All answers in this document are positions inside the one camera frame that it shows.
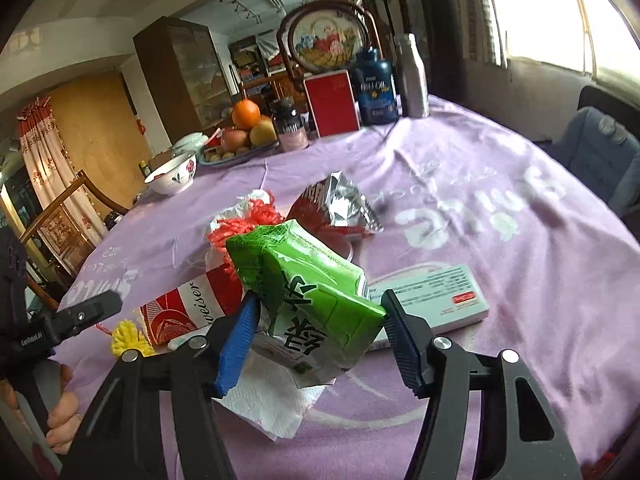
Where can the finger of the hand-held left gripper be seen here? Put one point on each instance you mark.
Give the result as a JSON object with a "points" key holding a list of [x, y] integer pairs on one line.
{"points": [[85, 314]]}

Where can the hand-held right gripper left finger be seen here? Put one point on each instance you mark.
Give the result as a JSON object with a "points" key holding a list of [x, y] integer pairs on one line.
{"points": [[234, 355]]}

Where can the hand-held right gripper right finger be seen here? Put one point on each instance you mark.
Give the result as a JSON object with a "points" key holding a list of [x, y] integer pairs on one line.
{"points": [[404, 347]]}

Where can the yellow yarn tuft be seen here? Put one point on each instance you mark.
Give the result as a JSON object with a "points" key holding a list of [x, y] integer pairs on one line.
{"points": [[127, 342]]}

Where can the white medicine box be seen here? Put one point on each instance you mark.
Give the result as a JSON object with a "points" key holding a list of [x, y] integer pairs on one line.
{"points": [[440, 295]]}

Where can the red and white beer can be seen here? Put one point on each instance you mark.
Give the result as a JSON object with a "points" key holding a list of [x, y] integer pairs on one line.
{"points": [[185, 305]]}

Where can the green snack packet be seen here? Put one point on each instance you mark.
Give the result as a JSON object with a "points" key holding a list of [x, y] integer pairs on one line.
{"points": [[310, 300]]}

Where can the red mesh bag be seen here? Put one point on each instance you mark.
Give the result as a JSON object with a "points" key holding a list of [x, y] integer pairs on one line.
{"points": [[240, 230]]}

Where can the person's left hand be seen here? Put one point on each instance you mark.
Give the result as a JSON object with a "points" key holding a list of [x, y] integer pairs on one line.
{"points": [[62, 412]]}

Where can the white paper napkin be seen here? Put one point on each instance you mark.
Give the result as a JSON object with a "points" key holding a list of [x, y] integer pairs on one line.
{"points": [[265, 405]]}

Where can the wooden chair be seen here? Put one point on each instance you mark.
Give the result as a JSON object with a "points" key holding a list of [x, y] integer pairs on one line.
{"points": [[65, 225]]}

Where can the floral curtain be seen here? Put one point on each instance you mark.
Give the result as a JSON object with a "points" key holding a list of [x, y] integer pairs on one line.
{"points": [[47, 160]]}

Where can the silver foil packet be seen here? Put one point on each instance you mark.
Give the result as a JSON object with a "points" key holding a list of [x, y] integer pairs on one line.
{"points": [[340, 202]]}

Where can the clear plastic wrapper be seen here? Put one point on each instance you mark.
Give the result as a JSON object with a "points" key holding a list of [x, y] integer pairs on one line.
{"points": [[255, 197]]}

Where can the floral white bowl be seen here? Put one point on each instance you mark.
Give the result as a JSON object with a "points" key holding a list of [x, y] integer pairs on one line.
{"points": [[172, 175]]}

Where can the fruit plate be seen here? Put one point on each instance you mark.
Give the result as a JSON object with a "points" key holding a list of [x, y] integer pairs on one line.
{"points": [[240, 156]]}

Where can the white lidded bowl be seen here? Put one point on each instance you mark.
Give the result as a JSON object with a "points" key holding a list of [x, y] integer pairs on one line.
{"points": [[189, 144]]}

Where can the red apple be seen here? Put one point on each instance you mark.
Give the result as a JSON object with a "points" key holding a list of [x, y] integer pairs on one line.
{"points": [[236, 141]]}

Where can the yellow pear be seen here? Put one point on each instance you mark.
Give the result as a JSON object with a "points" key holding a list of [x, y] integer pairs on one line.
{"points": [[264, 131]]}

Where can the orange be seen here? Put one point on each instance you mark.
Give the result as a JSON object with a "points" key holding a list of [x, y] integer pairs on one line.
{"points": [[246, 114]]}

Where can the red box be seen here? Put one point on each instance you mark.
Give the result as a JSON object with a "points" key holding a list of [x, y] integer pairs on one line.
{"points": [[332, 105]]}

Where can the blue supplement bottle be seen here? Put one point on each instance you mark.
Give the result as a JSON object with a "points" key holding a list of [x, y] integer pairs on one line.
{"points": [[375, 90]]}

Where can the wooden glass cabinet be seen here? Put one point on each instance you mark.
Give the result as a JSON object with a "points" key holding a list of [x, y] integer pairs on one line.
{"points": [[175, 70]]}

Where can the silver bottle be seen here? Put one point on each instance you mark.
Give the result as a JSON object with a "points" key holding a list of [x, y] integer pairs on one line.
{"points": [[412, 80]]}

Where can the blue armchair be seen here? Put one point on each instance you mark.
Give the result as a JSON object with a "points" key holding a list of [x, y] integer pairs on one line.
{"points": [[595, 145]]}

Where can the round embroidered screen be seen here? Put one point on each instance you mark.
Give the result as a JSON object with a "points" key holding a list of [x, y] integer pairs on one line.
{"points": [[325, 37]]}

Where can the window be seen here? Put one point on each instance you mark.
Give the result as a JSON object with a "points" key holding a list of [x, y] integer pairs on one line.
{"points": [[540, 10]]}

